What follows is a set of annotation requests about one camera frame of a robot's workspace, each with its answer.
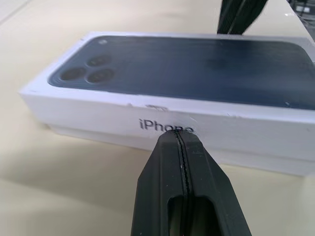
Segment white box lid with film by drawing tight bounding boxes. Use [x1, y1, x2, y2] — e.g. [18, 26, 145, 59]
[18, 30, 315, 165]

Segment white phone box base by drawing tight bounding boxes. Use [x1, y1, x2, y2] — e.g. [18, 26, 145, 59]
[47, 123, 315, 178]

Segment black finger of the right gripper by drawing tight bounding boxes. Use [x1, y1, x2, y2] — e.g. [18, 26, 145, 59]
[216, 0, 243, 34]
[229, 0, 268, 35]

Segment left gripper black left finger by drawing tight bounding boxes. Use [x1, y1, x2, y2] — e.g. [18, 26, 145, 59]
[131, 131, 185, 236]

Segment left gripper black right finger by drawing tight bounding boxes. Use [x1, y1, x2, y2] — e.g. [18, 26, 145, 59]
[177, 131, 241, 236]

